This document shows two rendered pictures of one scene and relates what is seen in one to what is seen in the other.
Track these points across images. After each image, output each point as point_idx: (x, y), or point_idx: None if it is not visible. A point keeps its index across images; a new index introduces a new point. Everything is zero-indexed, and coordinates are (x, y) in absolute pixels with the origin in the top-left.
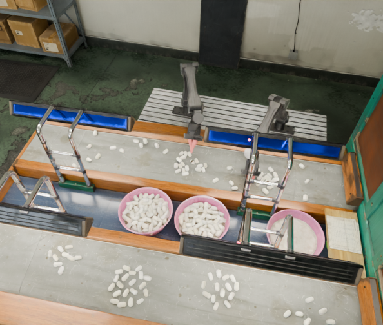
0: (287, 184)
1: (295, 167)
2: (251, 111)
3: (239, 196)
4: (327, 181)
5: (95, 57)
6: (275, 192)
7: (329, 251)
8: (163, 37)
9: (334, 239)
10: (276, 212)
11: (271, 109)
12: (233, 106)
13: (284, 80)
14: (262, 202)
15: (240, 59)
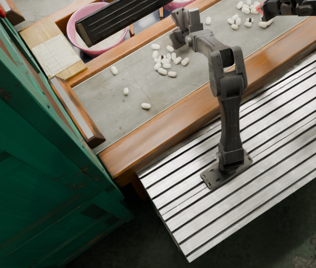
0: (142, 74)
1: (150, 101)
2: (285, 167)
3: (171, 19)
4: (106, 111)
5: None
6: (146, 56)
7: (59, 31)
8: None
9: (60, 43)
10: (126, 30)
11: (218, 44)
12: None
13: None
14: (147, 31)
15: None
